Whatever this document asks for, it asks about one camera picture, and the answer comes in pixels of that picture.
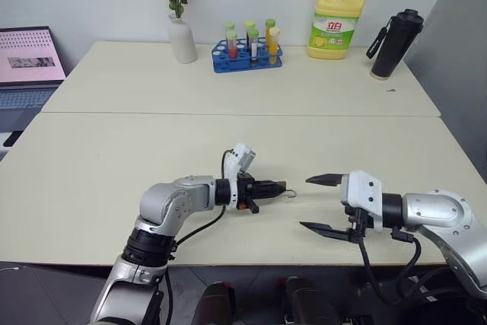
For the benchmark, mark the white ceramic vase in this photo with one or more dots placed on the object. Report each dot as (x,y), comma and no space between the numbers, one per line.
(182,41)

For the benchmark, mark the brass padlock with steel shackle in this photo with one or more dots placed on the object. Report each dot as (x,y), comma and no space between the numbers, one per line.
(281,182)

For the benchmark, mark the dark rounded shape, red mark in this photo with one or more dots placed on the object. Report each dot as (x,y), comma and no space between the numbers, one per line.
(215,304)
(304,302)

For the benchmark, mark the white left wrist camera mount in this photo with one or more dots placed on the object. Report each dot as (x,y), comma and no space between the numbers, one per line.
(230,165)

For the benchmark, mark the yellow-capped tube, orange liquid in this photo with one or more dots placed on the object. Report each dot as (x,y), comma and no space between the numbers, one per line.
(274,49)

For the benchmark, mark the blue test tube rack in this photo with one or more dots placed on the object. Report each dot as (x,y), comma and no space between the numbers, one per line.
(243,62)

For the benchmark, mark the green-capped tube, red liquid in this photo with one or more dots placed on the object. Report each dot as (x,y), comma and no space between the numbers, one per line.
(231,45)

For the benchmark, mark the green-capped tube, dark liquid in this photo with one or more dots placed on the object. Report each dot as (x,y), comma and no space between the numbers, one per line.
(249,26)

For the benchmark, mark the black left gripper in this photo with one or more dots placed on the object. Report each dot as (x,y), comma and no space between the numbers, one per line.
(247,192)

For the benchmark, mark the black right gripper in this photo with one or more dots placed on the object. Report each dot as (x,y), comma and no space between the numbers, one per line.
(359,222)

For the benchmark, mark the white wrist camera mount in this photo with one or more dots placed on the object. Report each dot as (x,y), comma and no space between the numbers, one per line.
(230,165)
(361,192)

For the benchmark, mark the black phone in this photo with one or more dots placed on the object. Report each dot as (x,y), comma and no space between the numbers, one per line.
(12,139)

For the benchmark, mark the yellow dish soap pump bottle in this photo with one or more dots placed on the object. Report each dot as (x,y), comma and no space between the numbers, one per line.
(335,24)

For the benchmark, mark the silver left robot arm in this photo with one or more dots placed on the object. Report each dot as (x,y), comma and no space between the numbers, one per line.
(167,203)

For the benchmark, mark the green-capped tube, white label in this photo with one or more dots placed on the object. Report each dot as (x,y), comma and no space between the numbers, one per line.
(253,49)

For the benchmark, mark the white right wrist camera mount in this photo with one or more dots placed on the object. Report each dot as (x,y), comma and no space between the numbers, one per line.
(361,192)

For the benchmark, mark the open laptop with pink screen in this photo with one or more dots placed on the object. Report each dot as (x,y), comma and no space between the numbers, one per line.
(26,58)

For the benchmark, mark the green-capped tube, yellow liquid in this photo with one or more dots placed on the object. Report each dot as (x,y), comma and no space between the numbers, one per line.
(269,26)

